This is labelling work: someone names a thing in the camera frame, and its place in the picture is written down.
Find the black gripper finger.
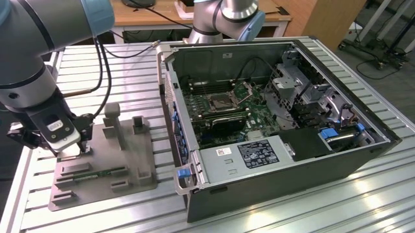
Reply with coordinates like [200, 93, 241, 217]
[7, 123, 43, 149]
[71, 113, 95, 154]

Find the CPU with silver top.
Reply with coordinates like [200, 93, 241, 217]
[56, 154, 83, 163]

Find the black RAM slot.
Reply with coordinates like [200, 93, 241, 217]
[188, 83, 233, 89]
[189, 85, 235, 92]
[187, 80, 232, 86]
[191, 88, 236, 95]

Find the CPU socket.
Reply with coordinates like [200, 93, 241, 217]
[207, 93, 241, 114]

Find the grey parts rack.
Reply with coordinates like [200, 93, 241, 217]
[47, 101, 160, 212]

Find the green RAM stick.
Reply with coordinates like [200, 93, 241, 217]
[72, 170, 113, 182]

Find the blue card retainer clip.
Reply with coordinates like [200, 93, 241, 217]
[169, 101, 179, 123]

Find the black graphics card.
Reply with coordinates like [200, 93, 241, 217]
[193, 111, 248, 133]

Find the silver power supply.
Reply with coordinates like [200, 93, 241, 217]
[197, 135, 295, 184]

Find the wooden desk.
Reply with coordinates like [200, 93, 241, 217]
[109, 0, 293, 45]

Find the metal socket cover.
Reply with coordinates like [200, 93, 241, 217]
[231, 82, 257, 102]

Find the silver chipset heat sink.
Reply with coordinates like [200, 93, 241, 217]
[247, 130, 271, 141]

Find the green motherboard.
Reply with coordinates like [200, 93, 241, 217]
[181, 80, 283, 150]

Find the black monitor base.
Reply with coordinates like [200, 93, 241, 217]
[121, 0, 156, 8]

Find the black power supply label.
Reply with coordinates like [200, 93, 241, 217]
[237, 139, 280, 170]

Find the open cardboard box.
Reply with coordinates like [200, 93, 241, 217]
[175, 0, 195, 19]

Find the metal disk bay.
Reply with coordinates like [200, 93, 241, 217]
[264, 46, 344, 129]

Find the black open PC case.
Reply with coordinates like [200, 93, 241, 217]
[155, 38, 403, 223]

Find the black plastic shroud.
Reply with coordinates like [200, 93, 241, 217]
[277, 128, 336, 163]

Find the flat brown cardboard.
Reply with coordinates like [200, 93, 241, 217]
[259, 0, 292, 17]

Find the wooden cabinet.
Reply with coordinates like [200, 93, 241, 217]
[300, 0, 368, 51]

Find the metal equipment stand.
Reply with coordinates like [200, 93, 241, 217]
[339, 0, 415, 70]

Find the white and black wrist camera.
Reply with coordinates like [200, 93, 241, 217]
[41, 113, 81, 156]

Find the black cable brass tip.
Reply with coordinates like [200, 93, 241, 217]
[61, 36, 105, 97]

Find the grey case handle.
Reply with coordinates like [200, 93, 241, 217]
[173, 162, 199, 196]

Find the black cable silver connector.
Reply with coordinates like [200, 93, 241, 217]
[108, 29, 161, 59]

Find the black looped wire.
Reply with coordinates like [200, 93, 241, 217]
[235, 56, 276, 82]

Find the coloured wire bundle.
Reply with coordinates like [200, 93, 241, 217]
[335, 103, 357, 126]

